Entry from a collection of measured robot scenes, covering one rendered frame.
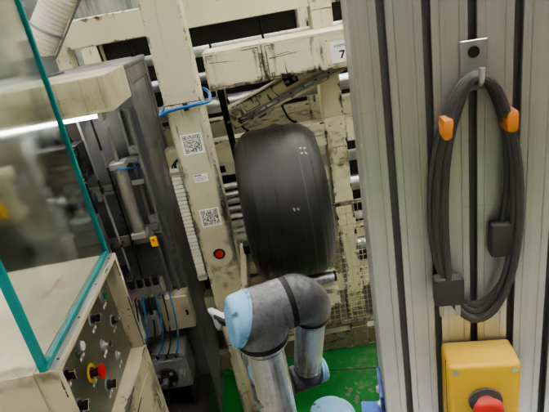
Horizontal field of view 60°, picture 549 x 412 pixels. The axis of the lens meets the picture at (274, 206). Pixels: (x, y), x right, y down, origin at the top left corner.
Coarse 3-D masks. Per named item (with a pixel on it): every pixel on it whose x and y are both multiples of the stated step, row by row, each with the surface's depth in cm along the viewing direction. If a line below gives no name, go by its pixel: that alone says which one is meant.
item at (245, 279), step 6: (240, 246) 214; (240, 252) 209; (240, 258) 204; (246, 258) 203; (246, 264) 198; (246, 270) 194; (240, 276) 190; (246, 276) 189; (246, 282) 185; (246, 288) 181
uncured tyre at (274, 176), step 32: (288, 128) 175; (256, 160) 164; (288, 160) 163; (320, 160) 166; (256, 192) 160; (288, 192) 160; (320, 192) 161; (256, 224) 161; (288, 224) 160; (320, 224) 162; (256, 256) 169; (288, 256) 166; (320, 256) 168
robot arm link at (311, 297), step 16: (304, 288) 103; (320, 288) 107; (304, 304) 102; (320, 304) 105; (304, 320) 103; (320, 320) 108; (304, 336) 115; (320, 336) 116; (304, 352) 120; (320, 352) 122; (288, 368) 134; (304, 368) 126; (320, 368) 130; (304, 384) 131
